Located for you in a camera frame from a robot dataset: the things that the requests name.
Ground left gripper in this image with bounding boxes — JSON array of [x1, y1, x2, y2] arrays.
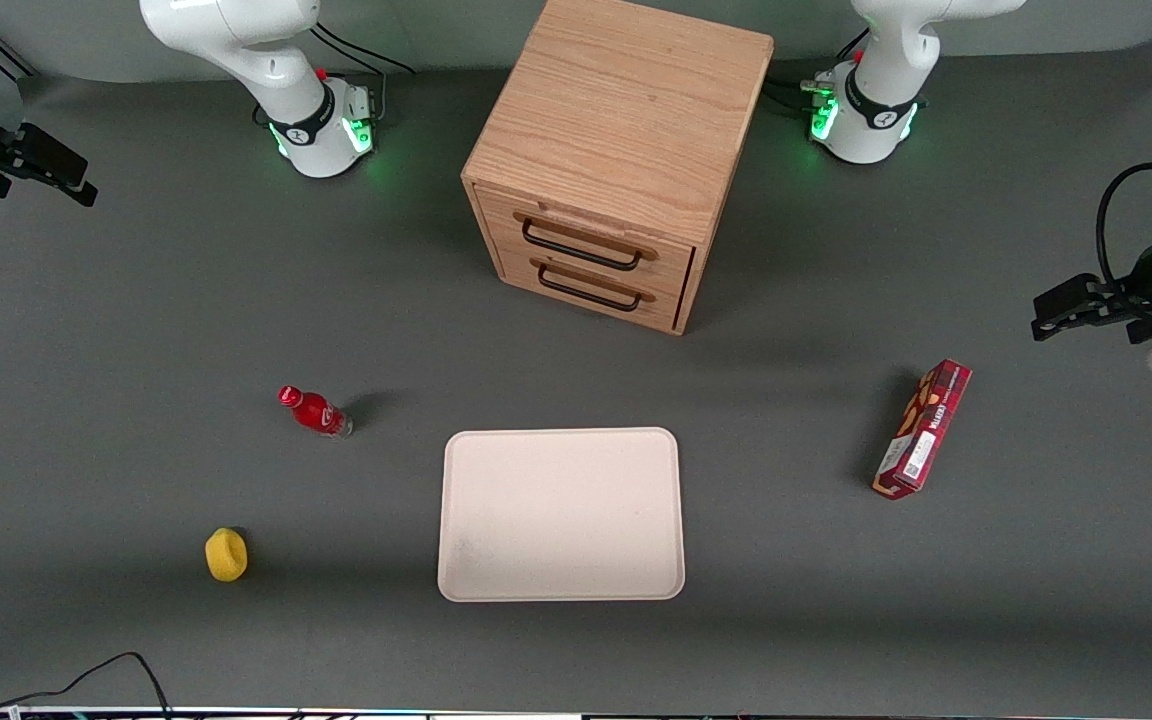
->
[[1032, 228, 1152, 347]]

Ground black floor cable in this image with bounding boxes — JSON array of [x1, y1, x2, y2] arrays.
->
[[0, 651, 173, 720]]

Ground red snack box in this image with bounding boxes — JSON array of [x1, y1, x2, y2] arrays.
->
[[872, 358, 973, 501]]

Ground wooden drawer with light interior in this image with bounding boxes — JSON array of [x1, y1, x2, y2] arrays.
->
[[476, 184, 697, 293]]

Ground yellow lemon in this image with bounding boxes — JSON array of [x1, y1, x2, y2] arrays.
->
[[204, 527, 249, 584]]

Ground wooden drawer front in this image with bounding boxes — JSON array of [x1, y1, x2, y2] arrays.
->
[[498, 245, 683, 332]]

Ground black metal drawer handle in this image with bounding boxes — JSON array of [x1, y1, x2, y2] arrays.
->
[[535, 257, 656, 312], [520, 214, 659, 272]]

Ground wooden two-drawer cabinet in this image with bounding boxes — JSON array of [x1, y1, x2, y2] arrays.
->
[[461, 0, 775, 336]]

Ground black base cables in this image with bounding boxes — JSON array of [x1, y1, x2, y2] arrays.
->
[[762, 30, 872, 113], [310, 20, 419, 123]]

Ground small red soda bottle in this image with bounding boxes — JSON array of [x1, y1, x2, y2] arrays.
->
[[278, 385, 355, 439]]

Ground beige rectangular tray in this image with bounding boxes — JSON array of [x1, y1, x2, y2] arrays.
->
[[436, 427, 687, 604]]

